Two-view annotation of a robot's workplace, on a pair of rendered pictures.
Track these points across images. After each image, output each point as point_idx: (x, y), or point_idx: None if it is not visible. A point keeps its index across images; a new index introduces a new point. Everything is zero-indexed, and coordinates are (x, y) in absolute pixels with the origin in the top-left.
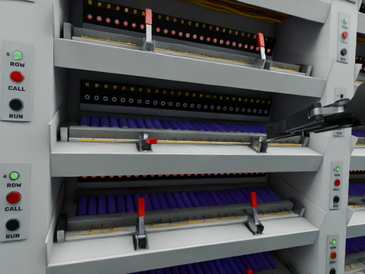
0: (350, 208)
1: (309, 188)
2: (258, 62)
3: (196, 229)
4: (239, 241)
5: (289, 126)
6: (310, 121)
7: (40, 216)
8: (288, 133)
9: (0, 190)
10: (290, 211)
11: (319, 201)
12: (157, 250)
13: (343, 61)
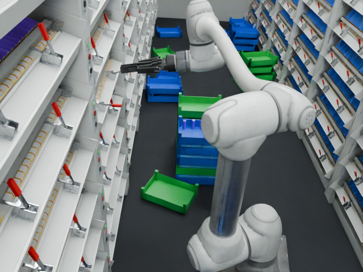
0: (127, 79)
1: None
2: (108, 32)
3: (103, 128)
4: (116, 122)
5: (142, 72)
6: (155, 73)
7: (100, 160)
8: (134, 71)
9: (97, 160)
10: None
11: (122, 84)
12: (109, 145)
13: (122, 8)
